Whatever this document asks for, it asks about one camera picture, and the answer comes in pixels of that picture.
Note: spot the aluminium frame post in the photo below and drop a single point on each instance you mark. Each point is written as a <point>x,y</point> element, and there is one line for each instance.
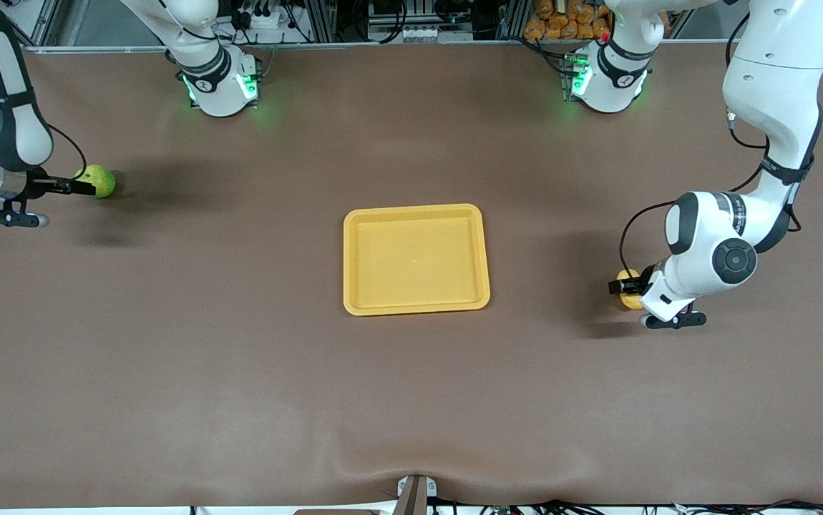
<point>320,20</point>
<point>510,20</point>

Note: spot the green apple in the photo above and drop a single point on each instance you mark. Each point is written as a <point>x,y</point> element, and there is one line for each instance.
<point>105,179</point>

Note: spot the bag of orange items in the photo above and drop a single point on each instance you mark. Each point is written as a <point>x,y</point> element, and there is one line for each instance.
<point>562,21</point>

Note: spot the yellow plastic tray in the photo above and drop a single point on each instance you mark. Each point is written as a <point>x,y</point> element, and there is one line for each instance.
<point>415,261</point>

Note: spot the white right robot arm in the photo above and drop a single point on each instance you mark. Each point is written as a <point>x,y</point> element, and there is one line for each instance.
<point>25,136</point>

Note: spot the white power strip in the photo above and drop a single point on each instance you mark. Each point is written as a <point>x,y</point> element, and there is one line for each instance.
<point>268,18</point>

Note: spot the metal table edge bracket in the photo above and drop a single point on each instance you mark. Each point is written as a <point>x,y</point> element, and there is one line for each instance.
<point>415,497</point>

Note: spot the silver table edge rail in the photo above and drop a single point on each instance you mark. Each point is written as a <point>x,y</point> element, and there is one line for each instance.
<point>383,45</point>

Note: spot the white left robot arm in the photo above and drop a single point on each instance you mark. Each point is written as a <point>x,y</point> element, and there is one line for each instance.
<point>776,71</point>

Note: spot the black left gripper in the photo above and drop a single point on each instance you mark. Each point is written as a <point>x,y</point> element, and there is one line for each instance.
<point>628,286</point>

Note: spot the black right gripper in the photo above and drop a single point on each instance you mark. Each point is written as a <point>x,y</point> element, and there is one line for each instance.
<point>45,184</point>

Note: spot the yellow potato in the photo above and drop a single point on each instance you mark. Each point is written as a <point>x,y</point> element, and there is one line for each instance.
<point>630,302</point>

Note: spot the white connector block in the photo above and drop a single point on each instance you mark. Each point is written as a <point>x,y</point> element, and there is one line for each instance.
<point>422,33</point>

